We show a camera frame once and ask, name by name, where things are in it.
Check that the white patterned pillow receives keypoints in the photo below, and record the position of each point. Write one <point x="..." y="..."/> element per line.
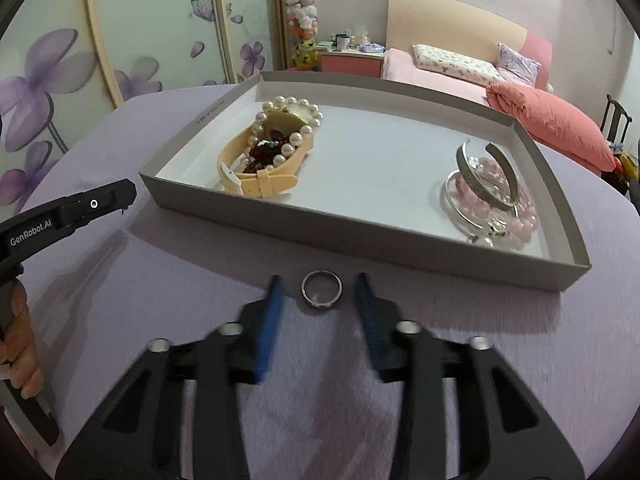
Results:
<point x="455" y="62"/>

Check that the dark wooden chair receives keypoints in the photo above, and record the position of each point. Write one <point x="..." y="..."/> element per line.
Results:
<point x="616" y="117"/>

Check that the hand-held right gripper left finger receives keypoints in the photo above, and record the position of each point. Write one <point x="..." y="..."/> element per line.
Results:
<point x="265" y="340"/>

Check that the cream yellow wrist watch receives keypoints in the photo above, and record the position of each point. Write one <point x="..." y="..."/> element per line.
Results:
<point x="265" y="182"/>

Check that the pink white nightstand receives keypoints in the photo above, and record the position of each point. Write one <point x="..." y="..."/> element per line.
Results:
<point x="350" y="62"/>

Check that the thin silver bangle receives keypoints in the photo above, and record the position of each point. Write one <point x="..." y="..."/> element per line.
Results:
<point x="452" y="207"/>

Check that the pearl earring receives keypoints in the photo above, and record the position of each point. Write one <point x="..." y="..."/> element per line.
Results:
<point x="482" y="241"/>

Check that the grey cardboard box tray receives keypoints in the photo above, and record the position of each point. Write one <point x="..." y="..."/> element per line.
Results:
<point x="380" y="160"/>

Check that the floral sliding door wardrobe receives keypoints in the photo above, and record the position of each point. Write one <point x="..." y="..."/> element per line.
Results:
<point x="125" y="35"/>

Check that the clear tube of plush toys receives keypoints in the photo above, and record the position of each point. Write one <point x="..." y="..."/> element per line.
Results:
<point x="301" y="15"/>

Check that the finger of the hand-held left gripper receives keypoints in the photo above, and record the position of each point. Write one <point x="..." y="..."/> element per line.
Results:
<point x="95" y="205"/>

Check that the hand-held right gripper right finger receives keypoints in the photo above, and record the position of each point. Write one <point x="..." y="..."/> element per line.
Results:
<point x="372" y="335"/>

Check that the beige pink headboard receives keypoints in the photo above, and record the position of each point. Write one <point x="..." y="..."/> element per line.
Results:
<point x="450" y="20"/>

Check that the lilac pillow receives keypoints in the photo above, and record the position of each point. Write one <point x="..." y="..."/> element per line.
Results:
<point x="520" y="65"/>

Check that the purple tablecloth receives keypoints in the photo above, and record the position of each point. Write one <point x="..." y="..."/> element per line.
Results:
<point x="175" y="270"/>

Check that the coral duvet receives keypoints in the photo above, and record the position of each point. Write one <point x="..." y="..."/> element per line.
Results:
<point x="555" y="120"/>

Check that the person's left hand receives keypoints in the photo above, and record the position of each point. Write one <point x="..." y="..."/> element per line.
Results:
<point x="22" y="360"/>

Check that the bed with pink sheet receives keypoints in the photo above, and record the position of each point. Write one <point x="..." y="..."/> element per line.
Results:
<point x="400" y="67"/>

